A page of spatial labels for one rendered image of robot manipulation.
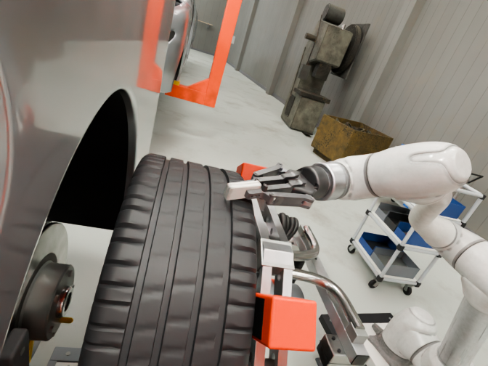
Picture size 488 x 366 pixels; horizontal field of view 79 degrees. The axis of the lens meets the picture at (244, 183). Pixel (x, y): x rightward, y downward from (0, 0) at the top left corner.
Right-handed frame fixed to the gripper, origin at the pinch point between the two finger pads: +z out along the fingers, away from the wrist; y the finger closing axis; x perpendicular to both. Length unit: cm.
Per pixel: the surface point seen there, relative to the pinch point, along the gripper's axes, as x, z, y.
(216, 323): -9.0, 11.5, -17.6
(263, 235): -7.4, -4.5, -5.8
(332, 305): -21.0, -21.8, -18.9
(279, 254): -7.1, -4.7, -10.9
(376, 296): -135, -180, 3
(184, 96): -120, -135, 320
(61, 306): -32.4, 29.3, 5.6
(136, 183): -2.6, 17.2, 7.3
